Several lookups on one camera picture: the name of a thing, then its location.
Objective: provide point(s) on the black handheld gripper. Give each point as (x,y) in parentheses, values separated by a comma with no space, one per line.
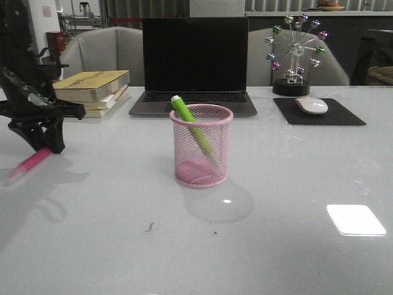
(27,81)

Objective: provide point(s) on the pink highlighter pen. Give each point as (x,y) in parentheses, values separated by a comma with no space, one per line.
(26,166)

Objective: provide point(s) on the pink mesh pen holder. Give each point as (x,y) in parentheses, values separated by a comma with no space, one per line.
(201,146)

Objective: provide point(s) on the bottom pale book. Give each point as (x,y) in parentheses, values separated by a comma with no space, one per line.
(99,113)

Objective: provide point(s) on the top yellow book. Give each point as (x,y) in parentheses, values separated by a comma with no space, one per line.
(91,86)

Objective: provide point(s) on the middle white book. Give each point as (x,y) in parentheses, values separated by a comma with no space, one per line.
(107,102)

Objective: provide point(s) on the red trash bin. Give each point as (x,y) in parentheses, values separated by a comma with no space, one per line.
(55,40)

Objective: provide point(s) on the left grey armchair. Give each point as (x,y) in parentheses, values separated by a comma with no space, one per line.
(113,48)

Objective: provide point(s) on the grey armchair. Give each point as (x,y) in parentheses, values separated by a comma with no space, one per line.
(259,72)
(113,48)

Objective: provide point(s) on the dark grey open laptop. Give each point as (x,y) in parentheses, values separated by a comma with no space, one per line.
(201,59)

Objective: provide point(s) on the right grey armchair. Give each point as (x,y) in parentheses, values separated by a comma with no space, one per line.
(259,72)

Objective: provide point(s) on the ferris wheel desk ornament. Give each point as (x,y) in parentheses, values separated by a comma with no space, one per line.
(292,82)

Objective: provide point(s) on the white computer mouse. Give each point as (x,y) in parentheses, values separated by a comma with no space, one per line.
(313,106)

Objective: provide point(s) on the black mouse pad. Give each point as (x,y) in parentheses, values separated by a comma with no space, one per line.
(336,114)

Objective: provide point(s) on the fruit bowl on counter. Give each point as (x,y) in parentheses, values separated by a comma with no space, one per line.
(329,6)

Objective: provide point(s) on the dark side table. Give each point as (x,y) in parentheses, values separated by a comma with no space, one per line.
(375,50)

